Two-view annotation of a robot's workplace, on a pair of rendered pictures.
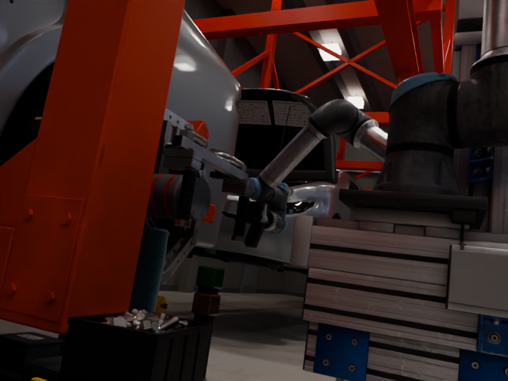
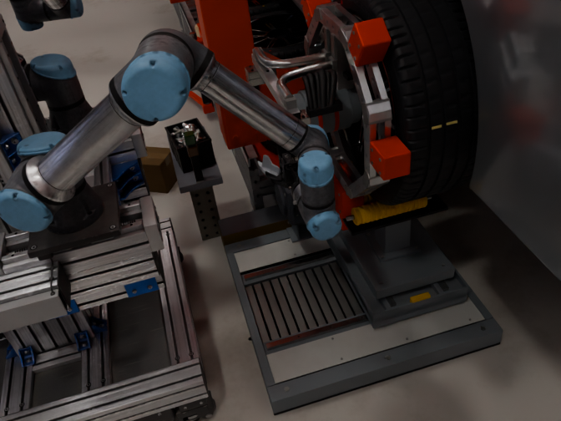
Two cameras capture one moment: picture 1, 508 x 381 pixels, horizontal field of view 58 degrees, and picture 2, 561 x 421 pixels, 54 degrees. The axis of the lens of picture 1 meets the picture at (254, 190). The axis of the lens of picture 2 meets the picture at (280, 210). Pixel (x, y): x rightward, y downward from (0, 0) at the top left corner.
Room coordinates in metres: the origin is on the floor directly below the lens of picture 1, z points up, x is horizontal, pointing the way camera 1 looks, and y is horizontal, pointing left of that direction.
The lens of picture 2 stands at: (2.50, -0.73, 1.66)
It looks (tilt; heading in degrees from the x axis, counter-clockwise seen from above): 39 degrees down; 144
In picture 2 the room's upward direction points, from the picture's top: 8 degrees counter-clockwise
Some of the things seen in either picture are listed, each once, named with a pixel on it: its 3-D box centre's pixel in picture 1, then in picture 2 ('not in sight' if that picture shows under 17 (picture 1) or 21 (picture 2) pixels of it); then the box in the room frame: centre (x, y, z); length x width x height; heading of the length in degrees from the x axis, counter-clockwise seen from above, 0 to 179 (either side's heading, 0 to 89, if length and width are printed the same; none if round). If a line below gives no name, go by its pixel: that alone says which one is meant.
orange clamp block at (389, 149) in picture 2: (200, 212); (389, 158); (1.73, 0.19, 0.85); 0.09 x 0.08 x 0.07; 155
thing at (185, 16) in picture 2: not in sight; (210, 69); (-0.25, 0.87, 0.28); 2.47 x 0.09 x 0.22; 155
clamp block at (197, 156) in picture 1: (183, 159); (260, 73); (1.20, 0.20, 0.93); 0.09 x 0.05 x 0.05; 65
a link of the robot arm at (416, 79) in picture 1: (425, 116); (55, 78); (0.80, -0.29, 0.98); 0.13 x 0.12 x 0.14; 51
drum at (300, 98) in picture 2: (171, 196); (320, 109); (1.41, 0.25, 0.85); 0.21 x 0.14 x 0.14; 65
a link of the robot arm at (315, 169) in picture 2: (275, 196); (315, 174); (1.75, -0.08, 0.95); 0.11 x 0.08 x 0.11; 140
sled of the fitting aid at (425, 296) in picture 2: not in sight; (391, 261); (1.51, 0.47, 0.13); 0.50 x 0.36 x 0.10; 155
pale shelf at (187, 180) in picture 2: not in sight; (193, 157); (0.72, 0.14, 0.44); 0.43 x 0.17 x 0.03; 155
